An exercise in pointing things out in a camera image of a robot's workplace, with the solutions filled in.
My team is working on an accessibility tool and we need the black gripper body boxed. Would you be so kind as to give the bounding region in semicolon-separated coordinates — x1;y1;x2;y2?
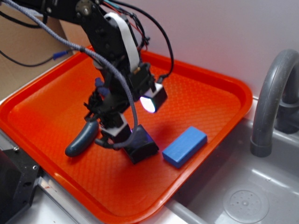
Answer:
84;63;155;121

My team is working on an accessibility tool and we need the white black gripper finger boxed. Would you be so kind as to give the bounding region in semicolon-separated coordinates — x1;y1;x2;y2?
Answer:
94;113;132;148
140;83;168;113

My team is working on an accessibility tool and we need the black box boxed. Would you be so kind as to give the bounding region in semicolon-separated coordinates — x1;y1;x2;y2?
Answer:
124;125;159;164

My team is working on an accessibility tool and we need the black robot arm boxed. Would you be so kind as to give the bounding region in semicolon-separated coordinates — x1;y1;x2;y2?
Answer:
7;0;167;156

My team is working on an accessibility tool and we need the dark grey toy cucumber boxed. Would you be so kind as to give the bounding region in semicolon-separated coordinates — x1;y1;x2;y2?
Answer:
65;121;99;157

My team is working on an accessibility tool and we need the blue rectangular block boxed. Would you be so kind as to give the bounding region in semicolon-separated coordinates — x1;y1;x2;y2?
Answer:
162;126;207;168

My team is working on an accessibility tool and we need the orange plastic tray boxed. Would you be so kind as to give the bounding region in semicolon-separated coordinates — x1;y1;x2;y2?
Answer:
0;53;252;224

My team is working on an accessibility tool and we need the wooden board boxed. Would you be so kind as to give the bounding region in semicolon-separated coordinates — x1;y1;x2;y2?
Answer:
59;20;91;47

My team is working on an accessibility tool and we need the grey plastic sink basin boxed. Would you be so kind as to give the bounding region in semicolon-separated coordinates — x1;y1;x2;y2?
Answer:
166;119;299;224

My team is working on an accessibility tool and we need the grey toy faucet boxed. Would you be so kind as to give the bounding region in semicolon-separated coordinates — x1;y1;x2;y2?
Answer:
250;49;299;157

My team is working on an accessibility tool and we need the navy braided rope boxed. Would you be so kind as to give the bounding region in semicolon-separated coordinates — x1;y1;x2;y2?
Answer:
94;78;110;97

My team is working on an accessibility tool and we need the grey braided cable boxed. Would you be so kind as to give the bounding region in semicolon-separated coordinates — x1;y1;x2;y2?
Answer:
0;0;139;150

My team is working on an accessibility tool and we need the thin black cable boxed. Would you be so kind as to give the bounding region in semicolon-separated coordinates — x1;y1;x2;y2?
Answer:
102;0;175;84

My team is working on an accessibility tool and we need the black metal mount block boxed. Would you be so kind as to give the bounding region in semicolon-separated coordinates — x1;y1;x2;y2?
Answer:
0;149;41;224

